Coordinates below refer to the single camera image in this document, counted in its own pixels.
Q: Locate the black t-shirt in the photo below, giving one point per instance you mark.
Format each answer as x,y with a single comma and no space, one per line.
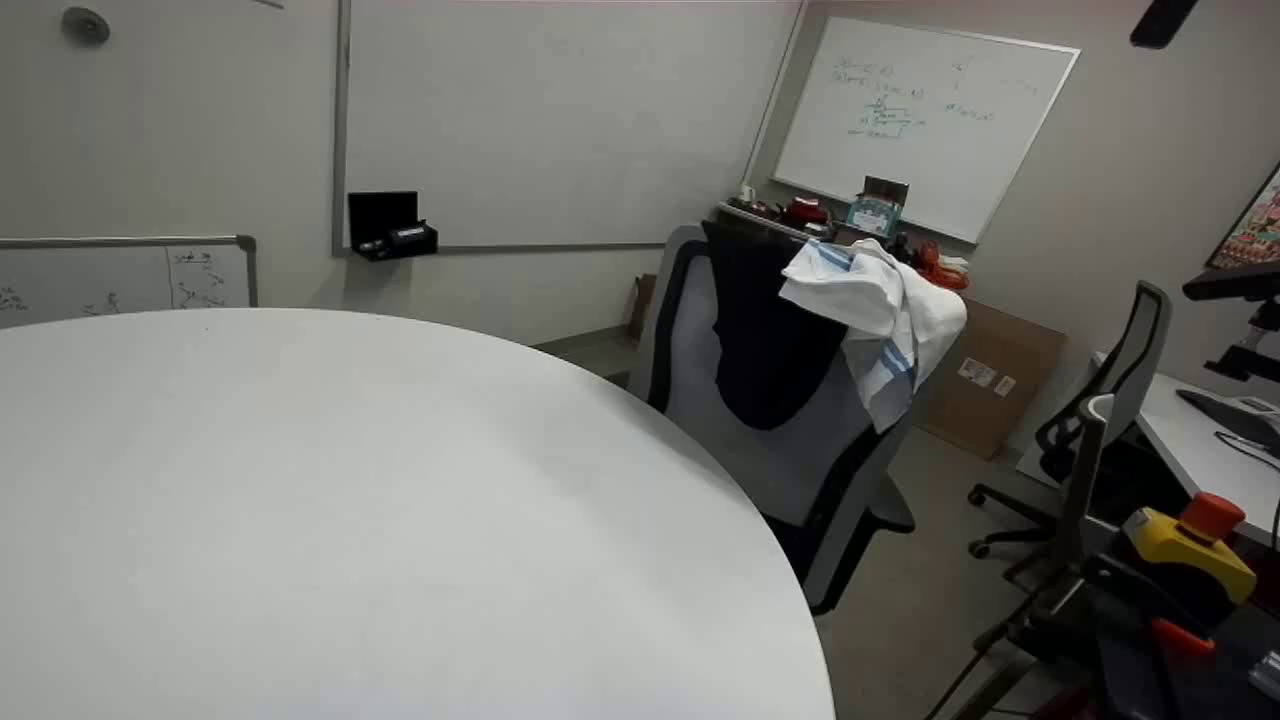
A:
767,346

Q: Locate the white towel with blue stripes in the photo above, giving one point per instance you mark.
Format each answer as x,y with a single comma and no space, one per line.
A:
866,293

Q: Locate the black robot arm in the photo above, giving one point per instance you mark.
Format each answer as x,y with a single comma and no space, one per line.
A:
1160,20

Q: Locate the black mesh office chair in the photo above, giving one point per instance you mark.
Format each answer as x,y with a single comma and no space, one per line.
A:
1145,333

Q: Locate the small brown cardboard piece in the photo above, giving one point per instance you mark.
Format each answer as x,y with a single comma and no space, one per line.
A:
641,305

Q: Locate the red object on side table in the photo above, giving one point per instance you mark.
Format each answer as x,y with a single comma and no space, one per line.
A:
805,210

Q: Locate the black whiteboard eraser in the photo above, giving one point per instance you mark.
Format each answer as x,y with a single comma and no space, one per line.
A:
406,240

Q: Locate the blue and white box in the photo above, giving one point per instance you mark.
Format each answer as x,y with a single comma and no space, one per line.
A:
875,222

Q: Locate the black marker holder box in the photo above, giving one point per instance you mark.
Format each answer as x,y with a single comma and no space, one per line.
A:
385,210

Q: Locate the orange object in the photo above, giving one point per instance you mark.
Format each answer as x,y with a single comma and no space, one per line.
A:
946,271

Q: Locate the whiteboard with green writing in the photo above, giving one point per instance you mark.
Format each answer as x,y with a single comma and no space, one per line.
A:
932,160

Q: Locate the large brown cardboard box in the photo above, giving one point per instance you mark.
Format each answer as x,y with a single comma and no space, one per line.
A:
1031,346

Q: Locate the grey tripod stand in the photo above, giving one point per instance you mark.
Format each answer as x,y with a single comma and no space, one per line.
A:
1091,466

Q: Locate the small silver-framed whiteboard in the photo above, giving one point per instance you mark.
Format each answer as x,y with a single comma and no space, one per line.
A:
82,280

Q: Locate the white desk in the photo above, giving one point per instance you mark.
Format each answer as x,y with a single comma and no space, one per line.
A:
1200,460

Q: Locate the yellow emergency stop box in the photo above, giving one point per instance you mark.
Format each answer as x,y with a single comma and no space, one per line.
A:
1184,561

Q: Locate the black keyboard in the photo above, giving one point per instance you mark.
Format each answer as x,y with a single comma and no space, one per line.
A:
1235,417

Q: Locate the computer monitor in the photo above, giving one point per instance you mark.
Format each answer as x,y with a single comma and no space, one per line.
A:
1260,233

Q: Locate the black equipment cart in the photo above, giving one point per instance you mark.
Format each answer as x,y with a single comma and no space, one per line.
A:
1200,680

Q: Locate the grey office chair black frame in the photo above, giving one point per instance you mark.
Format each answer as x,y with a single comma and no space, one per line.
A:
787,460

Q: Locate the large blank wall whiteboard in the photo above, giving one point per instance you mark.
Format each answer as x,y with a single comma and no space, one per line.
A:
563,121

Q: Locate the round grey wall sensor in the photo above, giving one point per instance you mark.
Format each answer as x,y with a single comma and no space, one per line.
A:
85,24

